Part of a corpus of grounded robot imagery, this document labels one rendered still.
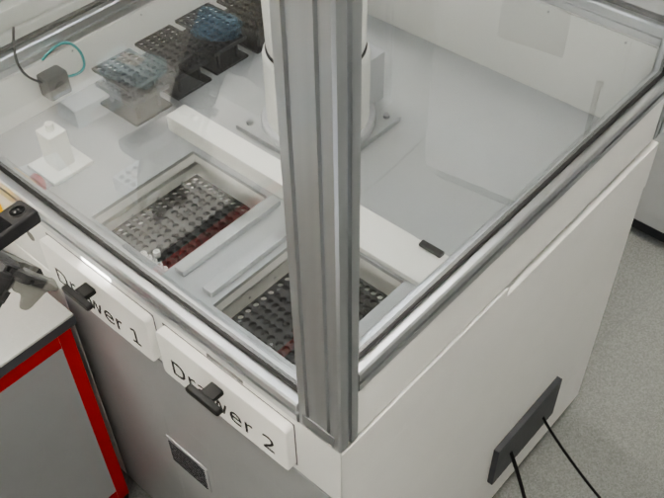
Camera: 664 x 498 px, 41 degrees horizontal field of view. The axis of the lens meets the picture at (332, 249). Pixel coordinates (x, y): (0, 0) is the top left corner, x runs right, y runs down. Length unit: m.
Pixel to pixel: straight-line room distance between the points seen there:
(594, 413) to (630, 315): 0.38
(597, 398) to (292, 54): 1.88
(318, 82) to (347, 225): 0.19
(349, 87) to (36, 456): 1.30
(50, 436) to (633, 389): 1.54
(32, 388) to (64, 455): 0.25
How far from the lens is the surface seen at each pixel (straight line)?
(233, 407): 1.40
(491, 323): 1.50
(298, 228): 0.97
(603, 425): 2.51
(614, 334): 2.71
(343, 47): 0.79
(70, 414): 1.93
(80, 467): 2.07
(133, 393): 1.83
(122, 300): 1.50
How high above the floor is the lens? 2.03
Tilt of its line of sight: 46 degrees down
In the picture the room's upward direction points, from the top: 1 degrees counter-clockwise
